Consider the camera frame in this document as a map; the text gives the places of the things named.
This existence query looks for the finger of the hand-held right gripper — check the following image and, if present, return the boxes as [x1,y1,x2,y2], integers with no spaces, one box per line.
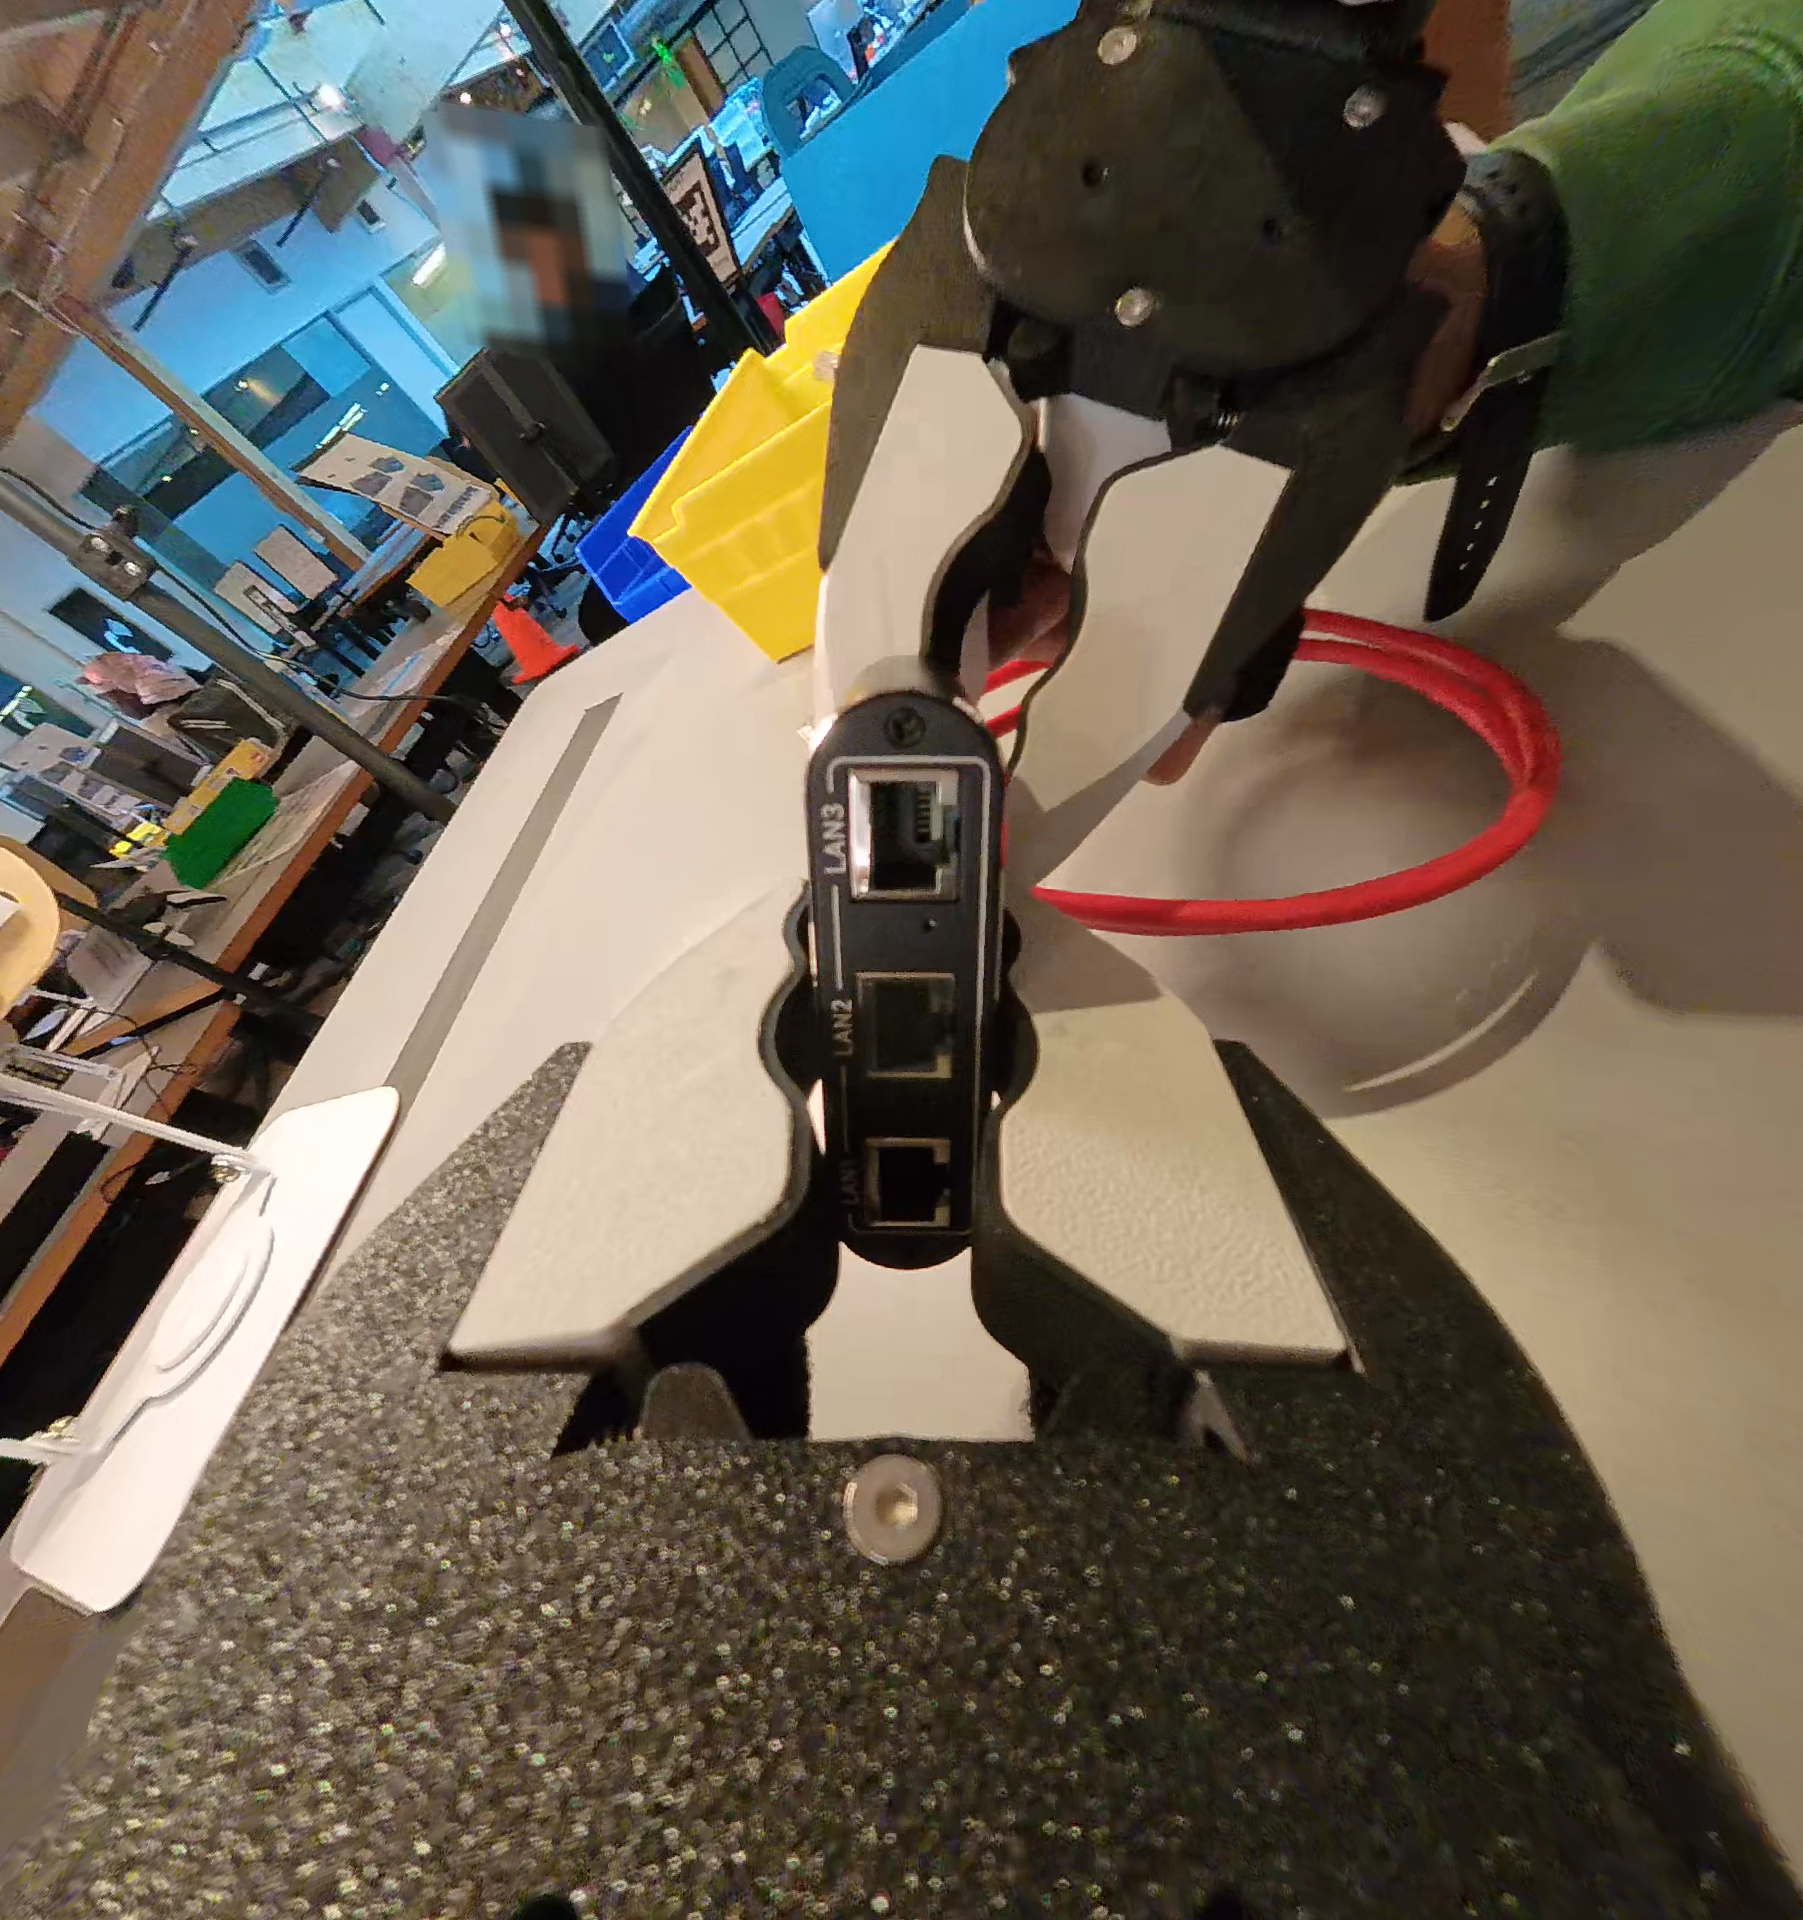
[1005,374,1407,787]
[819,147,1055,713]

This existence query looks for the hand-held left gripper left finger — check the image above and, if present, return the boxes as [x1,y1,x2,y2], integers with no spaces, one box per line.
[438,888,849,1377]

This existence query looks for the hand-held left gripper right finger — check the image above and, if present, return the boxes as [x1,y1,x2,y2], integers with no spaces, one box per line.
[970,897,1364,1366]

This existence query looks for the yellow plastic bin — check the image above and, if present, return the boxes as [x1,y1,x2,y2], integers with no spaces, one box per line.
[630,279,912,661]

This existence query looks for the blue plastic bin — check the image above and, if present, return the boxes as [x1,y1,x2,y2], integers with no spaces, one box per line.
[573,427,689,620]

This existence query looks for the black network switch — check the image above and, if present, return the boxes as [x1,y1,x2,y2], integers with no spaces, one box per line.
[801,690,1005,1268]

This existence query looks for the red ethernet cable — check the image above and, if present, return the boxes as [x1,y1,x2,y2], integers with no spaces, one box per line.
[982,604,1563,934]

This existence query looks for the person's right forearm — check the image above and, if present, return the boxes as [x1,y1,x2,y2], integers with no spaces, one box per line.
[1492,0,1803,454]

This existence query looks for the person's right hand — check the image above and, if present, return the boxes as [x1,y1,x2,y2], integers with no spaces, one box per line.
[984,192,1492,667]

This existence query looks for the black wristwatch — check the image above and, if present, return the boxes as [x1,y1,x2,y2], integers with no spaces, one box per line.
[1427,147,1570,620]

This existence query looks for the black and white tag board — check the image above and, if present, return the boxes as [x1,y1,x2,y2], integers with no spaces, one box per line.
[664,139,759,269]

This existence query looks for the black speaker box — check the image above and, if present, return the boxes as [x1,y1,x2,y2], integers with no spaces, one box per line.
[435,340,614,518]

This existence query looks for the black tripod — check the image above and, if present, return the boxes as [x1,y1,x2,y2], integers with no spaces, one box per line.
[511,0,780,361]

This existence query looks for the small yellow bin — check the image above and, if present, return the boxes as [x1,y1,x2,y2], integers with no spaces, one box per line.
[413,503,516,601]

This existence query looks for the small instruction poster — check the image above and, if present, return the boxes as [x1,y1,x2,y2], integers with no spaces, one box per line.
[299,435,487,531]

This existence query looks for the green storage bin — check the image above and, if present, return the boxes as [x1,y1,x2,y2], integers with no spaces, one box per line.
[163,780,275,888]

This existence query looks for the steel pole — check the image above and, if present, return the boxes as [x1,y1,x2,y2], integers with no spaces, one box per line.
[0,435,465,818]

